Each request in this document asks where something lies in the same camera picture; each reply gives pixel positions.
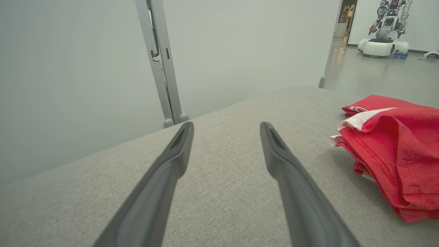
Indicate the white wheeled background robot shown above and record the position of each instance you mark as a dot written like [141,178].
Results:
[382,48]

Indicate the grey partition end foot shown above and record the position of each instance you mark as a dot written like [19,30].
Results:
[322,82]

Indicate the white curved floor item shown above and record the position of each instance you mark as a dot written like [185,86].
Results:
[431,54]

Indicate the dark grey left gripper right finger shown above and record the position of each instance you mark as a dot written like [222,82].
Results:
[305,206]

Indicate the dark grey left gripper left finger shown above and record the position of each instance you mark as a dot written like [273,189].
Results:
[151,199]

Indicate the red white striped garment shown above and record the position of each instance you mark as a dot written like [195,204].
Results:
[404,154]

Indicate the white bin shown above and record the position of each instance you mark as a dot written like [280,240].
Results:
[340,31]

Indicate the small blue floor item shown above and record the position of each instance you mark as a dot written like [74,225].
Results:
[400,55]

